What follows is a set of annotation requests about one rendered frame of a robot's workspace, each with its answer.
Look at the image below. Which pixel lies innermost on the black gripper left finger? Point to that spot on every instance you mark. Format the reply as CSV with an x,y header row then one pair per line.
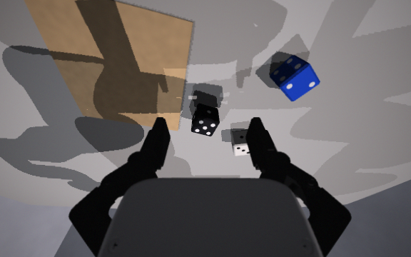
x,y
90,215

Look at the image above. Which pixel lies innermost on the white die with black pips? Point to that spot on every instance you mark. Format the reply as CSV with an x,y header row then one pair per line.
x,y
239,143

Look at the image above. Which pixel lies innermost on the tan mat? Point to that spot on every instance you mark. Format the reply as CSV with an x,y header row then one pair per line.
x,y
120,62

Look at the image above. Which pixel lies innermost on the blue die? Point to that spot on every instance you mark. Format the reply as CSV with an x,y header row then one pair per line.
x,y
295,77

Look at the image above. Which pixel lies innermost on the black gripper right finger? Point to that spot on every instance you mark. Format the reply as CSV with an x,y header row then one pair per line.
x,y
328,217

